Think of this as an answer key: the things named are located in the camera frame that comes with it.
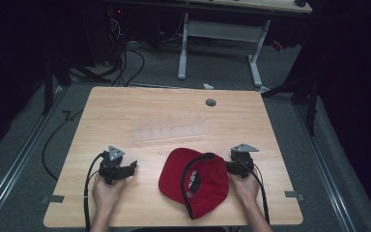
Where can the small red object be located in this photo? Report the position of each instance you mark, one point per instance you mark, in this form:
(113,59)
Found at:
(277,45)

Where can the clear tape patch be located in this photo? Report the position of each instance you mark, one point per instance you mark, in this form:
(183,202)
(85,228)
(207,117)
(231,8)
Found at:
(170,132)

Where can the small black object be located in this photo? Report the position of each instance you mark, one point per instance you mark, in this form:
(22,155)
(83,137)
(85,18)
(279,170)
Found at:
(300,3)

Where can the metal floor rail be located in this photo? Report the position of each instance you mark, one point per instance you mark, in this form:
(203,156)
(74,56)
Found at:
(16,167)
(325,167)

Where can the light wooden desk top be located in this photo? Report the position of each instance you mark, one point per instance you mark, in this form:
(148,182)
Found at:
(257,4)

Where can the grey tape strip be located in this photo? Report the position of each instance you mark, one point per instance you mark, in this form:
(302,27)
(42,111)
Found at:
(293,194)
(53,199)

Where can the grey table grommet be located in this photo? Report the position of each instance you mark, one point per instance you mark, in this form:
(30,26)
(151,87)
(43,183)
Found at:
(210,102)

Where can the red baseball cap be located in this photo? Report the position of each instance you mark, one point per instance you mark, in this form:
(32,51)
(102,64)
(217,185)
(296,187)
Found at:
(206,183)

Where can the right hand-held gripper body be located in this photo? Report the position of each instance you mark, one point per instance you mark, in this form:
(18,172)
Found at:
(242,159)

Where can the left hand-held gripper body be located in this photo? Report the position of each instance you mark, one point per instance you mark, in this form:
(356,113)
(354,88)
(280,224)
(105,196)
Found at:
(112,161)

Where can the white paper scrap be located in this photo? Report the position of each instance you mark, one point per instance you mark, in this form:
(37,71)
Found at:
(208,86)

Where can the person's right hand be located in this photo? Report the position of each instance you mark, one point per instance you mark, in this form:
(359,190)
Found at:
(245,190)

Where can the person's left hand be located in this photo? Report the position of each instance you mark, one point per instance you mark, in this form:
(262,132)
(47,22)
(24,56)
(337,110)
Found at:
(104,193)

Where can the white metal desk frame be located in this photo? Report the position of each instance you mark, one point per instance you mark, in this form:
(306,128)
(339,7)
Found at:
(220,30)

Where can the black metal stand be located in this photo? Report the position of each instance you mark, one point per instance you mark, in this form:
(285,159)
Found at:
(311,106)
(48,87)

